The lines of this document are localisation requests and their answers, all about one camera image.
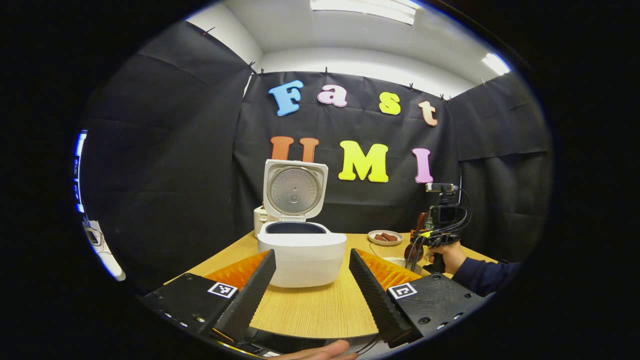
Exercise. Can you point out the computer monitor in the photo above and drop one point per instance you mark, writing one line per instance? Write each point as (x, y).
(79, 175)

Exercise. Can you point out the white round plate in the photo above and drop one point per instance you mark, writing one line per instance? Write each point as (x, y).
(385, 243)

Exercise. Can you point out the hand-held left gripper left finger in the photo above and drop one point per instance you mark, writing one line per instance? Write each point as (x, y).
(250, 300)

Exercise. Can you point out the small ceiling light panel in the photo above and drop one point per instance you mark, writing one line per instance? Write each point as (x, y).
(496, 64)

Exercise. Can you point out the black backdrop cloth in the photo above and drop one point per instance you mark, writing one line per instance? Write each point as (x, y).
(190, 150)

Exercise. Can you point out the clear box of rice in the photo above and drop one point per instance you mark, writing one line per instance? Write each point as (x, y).
(400, 261)

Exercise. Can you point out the black phone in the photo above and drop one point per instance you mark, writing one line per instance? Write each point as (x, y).
(93, 236)

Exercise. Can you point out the white toaster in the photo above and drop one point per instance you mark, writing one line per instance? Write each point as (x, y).
(260, 221)

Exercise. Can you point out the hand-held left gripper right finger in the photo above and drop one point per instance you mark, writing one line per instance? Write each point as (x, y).
(380, 305)

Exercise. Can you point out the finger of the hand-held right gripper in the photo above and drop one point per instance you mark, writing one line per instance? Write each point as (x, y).
(415, 250)

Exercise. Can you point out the long ceiling light panel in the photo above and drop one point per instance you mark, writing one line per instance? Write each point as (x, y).
(365, 10)

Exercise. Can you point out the white rice cooker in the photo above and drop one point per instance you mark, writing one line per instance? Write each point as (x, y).
(300, 265)

